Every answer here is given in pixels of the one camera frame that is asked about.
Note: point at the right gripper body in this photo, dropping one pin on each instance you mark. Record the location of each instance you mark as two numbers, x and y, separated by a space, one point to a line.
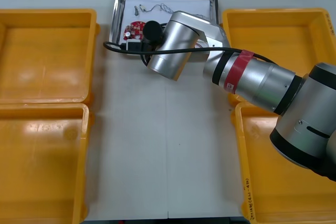
148 48

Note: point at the round red circuit board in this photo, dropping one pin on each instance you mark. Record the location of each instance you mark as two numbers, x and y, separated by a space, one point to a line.
134 28

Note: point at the steel tray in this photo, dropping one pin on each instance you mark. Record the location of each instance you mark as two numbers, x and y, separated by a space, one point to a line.
118 24

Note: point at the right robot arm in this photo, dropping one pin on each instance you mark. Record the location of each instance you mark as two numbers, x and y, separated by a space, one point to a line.
262 77

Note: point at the white paper sheet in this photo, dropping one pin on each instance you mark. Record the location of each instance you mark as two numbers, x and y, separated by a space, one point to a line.
183 5

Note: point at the yellow-orange plastic bin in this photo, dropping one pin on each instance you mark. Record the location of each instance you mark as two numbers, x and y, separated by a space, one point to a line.
275 37
52 182
52 51
257 182

